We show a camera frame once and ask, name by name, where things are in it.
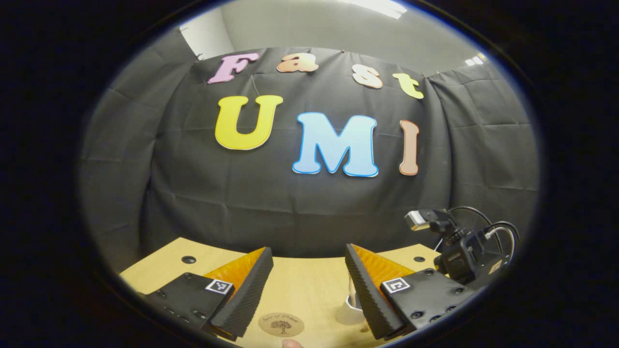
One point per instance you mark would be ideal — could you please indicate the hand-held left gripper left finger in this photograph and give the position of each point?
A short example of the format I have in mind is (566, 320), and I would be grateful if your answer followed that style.
(242, 299)

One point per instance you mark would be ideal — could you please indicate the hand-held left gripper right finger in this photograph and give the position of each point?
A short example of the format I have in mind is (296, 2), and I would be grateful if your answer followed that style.
(370, 299)

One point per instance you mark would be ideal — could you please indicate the white toothpaste tube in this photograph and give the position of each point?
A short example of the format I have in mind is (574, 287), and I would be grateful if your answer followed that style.
(352, 290)

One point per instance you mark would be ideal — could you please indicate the round wooden coaster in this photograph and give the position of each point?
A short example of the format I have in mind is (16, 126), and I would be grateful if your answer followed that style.
(281, 324)

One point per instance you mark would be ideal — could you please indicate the light wooden desktop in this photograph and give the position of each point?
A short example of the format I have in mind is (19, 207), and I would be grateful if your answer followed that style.
(300, 280)

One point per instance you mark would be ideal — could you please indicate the black backdrop cloth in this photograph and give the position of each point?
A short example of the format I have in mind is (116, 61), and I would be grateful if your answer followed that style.
(290, 203)

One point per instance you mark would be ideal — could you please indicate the small ceiling light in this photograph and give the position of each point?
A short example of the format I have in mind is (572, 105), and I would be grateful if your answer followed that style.
(476, 59)

